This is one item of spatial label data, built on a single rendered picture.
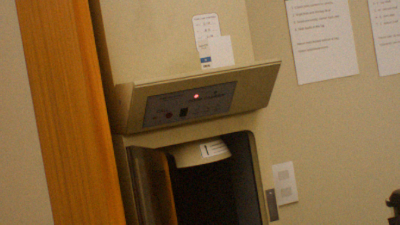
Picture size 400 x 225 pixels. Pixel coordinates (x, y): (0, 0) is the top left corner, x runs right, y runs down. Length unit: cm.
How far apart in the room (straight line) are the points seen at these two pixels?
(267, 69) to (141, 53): 25
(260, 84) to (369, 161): 84
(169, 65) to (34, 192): 55
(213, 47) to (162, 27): 12
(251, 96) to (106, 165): 35
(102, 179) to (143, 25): 33
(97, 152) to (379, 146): 114
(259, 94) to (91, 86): 37
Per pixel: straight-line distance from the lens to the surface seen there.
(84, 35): 146
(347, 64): 233
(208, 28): 165
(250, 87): 160
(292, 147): 223
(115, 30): 158
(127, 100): 150
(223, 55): 157
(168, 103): 152
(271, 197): 171
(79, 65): 148
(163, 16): 161
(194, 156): 165
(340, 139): 232
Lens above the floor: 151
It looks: 3 degrees down
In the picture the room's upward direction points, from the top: 9 degrees counter-clockwise
